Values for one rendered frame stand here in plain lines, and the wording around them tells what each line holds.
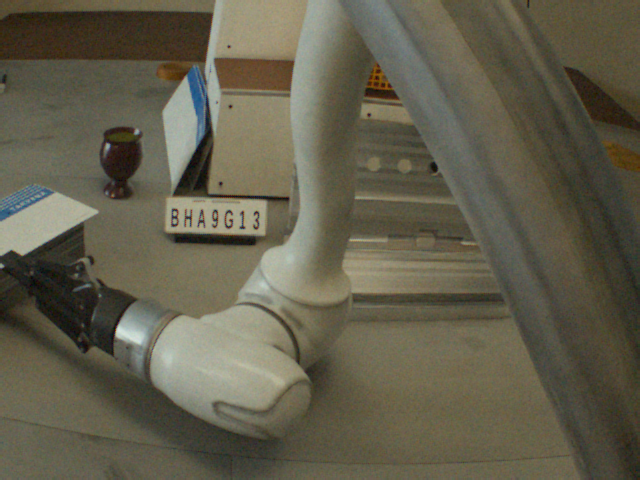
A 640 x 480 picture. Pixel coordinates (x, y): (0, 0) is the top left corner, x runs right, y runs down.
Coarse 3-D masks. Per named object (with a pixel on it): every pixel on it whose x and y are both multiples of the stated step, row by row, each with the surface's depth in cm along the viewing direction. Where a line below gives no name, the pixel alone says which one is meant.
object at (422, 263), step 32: (352, 256) 129; (384, 256) 130; (416, 256) 132; (448, 256) 133; (480, 256) 135; (352, 288) 120; (384, 288) 122; (416, 288) 123; (448, 288) 124; (480, 288) 125; (352, 320) 116; (384, 320) 118; (416, 320) 119
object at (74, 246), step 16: (16, 192) 116; (80, 224) 115; (64, 240) 113; (80, 240) 117; (32, 256) 106; (80, 256) 118; (0, 272) 100; (0, 288) 101; (16, 288) 104; (0, 304) 102
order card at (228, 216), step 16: (176, 208) 129; (192, 208) 129; (208, 208) 130; (224, 208) 131; (240, 208) 131; (256, 208) 132; (176, 224) 129; (192, 224) 130; (208, 224) 130; (224, 224) 131; (240, 224) 131; (256, 224) 132
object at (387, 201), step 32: (384, 128) 128; (416, 128) 128; (384, 160) 130; (416, 160) 131; (384, 192) 131; (416, 192) 133; (448, 192) 134; (288, 224) 129; (352, 224) 131; (384, 224) 132; (416, 224) 133; (448, 224) 134
